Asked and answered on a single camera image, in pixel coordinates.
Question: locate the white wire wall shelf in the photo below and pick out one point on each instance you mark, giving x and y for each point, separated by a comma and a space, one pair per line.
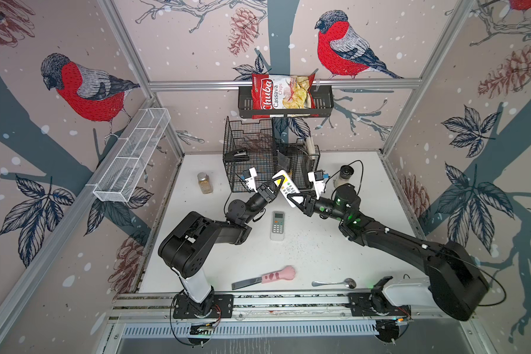
124, 173

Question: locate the red cassava chips bag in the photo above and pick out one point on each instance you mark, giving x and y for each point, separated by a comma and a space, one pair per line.
282, 92

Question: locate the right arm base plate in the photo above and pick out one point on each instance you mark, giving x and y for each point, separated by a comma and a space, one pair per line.
364, 304

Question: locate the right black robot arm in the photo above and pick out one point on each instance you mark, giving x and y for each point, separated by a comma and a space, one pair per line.
452, 282

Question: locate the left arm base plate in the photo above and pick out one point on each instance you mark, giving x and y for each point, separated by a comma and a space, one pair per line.
215, 306

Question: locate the white remote control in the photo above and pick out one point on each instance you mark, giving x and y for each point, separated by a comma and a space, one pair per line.
288, 186
278, 226

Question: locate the black lid shaker jar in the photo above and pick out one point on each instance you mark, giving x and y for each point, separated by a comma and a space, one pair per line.
343, 176

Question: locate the black wall shelf basket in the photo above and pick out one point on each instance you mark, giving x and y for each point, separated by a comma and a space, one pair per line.
322, 101

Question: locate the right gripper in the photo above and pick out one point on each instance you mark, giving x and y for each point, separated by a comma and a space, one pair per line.
310, 200

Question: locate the black wire basket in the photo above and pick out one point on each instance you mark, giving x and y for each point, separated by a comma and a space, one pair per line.
273, 145

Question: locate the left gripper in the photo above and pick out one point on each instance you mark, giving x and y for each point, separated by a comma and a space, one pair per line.
265, 194

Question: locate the black stapler in basket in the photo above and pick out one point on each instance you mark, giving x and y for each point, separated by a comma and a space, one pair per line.
240, 155

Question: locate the metal spoon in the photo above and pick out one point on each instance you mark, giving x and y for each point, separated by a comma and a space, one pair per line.
348, 283

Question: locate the brown spice jar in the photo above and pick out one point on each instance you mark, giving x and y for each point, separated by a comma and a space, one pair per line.
204, 183

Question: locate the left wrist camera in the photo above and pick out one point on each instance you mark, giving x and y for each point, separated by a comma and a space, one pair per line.
249, 179

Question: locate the pink handled knife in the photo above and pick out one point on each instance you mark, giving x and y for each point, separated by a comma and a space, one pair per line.
288, 273

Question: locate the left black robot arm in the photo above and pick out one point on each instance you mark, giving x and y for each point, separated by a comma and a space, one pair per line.
187, 247

